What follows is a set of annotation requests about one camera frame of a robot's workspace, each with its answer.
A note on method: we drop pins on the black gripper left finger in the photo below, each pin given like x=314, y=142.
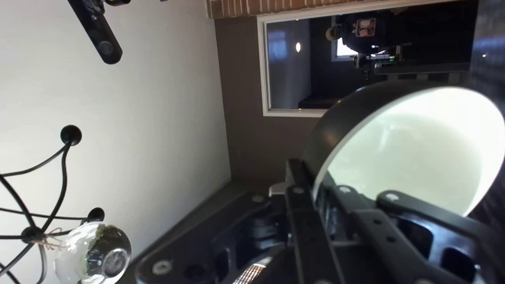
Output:
x=304, y=230

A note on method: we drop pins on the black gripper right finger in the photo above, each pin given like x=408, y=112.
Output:
x=410, y=236

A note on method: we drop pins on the black bowl with white inside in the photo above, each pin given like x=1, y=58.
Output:
x=420, y=151

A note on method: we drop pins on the clear glass light bulb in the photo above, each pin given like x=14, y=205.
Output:
x=94, y=254

